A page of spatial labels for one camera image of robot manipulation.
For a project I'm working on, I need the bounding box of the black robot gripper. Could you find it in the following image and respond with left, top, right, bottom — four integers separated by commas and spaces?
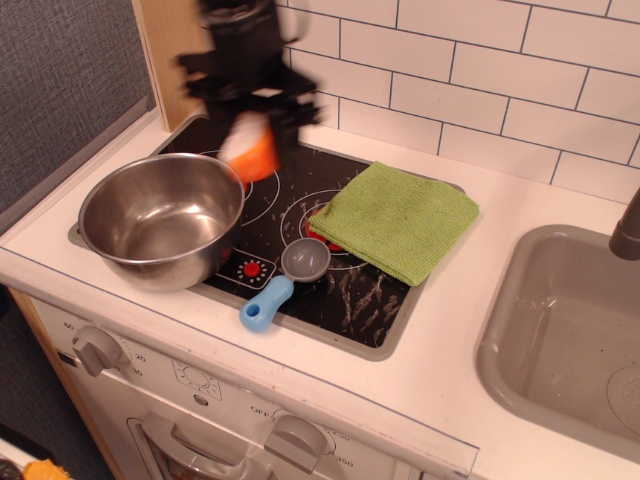
178, 1, 319, 167

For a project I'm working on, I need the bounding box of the orange and white toy fish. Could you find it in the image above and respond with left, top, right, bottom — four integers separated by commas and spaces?
217, 111, 280, 183

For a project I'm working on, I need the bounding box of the green cloth towel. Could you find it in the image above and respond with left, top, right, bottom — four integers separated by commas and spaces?
309, 162, 480, 286

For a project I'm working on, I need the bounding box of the stainless steel bowl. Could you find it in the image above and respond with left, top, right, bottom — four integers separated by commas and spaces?
78, 153, 245, 292

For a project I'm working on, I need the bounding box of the black toy stovetop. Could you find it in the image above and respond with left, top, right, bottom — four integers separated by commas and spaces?
67, 114, 466, 362

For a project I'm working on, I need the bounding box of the grey timer knob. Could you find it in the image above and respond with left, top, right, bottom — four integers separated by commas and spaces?
72, 325, 123, 377

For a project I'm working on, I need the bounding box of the grey oven knob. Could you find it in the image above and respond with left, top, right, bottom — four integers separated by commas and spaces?
264, 415, 328, 474

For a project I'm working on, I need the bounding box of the grey plastic sink basin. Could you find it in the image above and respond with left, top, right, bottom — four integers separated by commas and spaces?
477, 225, 639, 462

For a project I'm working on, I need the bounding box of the grey faucet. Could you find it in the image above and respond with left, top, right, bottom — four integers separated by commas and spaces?
609, 189, 640, 261

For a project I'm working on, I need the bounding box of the orange fuzzy object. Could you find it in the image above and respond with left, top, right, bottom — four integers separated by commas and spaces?
1, 459, 71, 480

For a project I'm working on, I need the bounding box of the light wooden side post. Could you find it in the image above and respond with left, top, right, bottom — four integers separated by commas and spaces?
132, 0, 205, 132

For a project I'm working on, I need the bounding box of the grey scoop with blue handle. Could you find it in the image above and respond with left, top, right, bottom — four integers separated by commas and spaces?
239, 238, 331, 333

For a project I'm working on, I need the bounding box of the grey oven door handle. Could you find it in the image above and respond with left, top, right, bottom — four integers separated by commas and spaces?
139, 412, 249, 478

